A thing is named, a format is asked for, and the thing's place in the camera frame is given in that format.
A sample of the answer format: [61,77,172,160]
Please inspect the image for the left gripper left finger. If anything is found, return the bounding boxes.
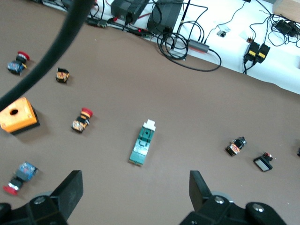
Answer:
[0,170,84,225]

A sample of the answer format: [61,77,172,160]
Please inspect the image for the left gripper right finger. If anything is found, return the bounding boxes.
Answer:
[179,170,288,225]

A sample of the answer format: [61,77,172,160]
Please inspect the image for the red mushroom button blue block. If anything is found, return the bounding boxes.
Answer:
[2,161,39,196]
[6,50,31,76]

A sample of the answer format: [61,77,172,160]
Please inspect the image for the red mushroom button orange block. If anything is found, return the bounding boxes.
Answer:
[71,107,94,134]

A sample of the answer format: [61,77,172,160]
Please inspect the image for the black square push button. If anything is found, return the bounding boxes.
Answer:
[253,151,274,173]

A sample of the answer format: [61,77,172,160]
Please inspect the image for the orange black contact block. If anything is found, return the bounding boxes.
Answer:
[55,67,70,84]

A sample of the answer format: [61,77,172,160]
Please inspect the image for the grey usb hub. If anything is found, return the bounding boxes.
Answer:
[188,39,211,54]

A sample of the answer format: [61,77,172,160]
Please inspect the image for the black adapter yellow label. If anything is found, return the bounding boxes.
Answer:
[255,43,271,64]
[243,41,260,64]

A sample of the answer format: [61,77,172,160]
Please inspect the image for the small white grey connector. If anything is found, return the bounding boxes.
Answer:
[217,25,231,38]

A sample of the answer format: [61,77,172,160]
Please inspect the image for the black power supply box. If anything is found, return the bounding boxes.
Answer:
[147,0,184,33]

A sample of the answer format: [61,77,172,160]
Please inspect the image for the black power adapter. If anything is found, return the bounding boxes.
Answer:
[276,20,300,38]

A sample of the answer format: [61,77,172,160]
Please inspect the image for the black ribbed power supply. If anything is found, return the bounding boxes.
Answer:
[110,0,150,25]

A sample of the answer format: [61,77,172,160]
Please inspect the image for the light wooden box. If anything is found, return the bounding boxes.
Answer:
[272,0,300,21]

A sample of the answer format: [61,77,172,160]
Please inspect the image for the black selector switch orange block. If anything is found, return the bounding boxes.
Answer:
[225,136,248,157]

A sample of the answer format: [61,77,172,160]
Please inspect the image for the orange button enclosure box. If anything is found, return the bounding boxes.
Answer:
[0,97,41,135]

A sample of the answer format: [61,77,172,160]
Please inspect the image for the black usb hub cable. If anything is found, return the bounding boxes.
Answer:
[157,32,222,72]

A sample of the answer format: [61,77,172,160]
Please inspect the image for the thick black camera cable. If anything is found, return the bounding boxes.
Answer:
[0,0,96,111]

